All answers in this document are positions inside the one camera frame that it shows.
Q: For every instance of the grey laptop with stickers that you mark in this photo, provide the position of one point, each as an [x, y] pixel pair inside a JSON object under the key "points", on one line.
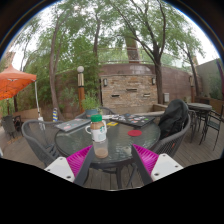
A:
{"points": [[71, 125]]}

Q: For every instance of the green-capped coffee drink bottle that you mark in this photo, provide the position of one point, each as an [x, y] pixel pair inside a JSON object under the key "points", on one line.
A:
{"points": [[99, 140]]}

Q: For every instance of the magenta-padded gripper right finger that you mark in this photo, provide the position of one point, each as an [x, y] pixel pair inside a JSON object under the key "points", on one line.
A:
{"points": [[160, 166]]}

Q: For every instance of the black wall lantern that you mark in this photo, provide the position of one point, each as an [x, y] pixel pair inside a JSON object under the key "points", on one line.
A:
{"points": [[105, 82], [153, 81]]}

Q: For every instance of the flat round red coaster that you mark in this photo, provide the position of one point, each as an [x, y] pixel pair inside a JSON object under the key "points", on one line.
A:
{"points": [[135, 133]]}

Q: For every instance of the orange patio umbrella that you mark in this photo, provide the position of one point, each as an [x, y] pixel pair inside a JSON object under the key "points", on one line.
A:
{"points": [[13, 83]]}

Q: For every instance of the blue and yellow striped bollard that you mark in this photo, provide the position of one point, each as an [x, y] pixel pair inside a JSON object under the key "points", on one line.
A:
{"points": [[55, 115]]}

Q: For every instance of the black laptop with stickers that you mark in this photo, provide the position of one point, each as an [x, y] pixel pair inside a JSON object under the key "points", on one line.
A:
{"points": [[133, 119]]}

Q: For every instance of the white printed paper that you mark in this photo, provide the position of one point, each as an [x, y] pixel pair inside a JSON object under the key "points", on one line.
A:
{"points": [[110, 116]]}

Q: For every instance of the black jacket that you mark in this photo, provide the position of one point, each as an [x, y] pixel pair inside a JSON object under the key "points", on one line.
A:
{"points": [[173, 116]]}

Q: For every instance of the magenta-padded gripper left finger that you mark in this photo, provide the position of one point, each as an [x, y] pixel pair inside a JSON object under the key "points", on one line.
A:
{"points": [[63, 168]]}

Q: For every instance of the grey wall utility box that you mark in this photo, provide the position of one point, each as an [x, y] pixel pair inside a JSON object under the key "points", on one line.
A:
{"points": [[166, 97]]}

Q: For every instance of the globe-topped lamp post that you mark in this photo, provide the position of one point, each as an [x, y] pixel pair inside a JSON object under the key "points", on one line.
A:
{"points": [[80, 86]]}

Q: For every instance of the round dark patio table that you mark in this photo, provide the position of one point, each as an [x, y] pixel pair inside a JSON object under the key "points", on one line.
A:
{"points": [[200, 106]]}

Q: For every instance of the yellow card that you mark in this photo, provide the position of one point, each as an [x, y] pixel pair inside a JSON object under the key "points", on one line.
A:
{"points": [[112, 124]]}

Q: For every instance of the dark patio chair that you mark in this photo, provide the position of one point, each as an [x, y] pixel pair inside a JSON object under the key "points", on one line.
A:
{"points": [[10, 125]]}

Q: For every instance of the black metal chair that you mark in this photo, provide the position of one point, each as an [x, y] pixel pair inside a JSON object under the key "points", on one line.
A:
{"points": [[212, 125]]}

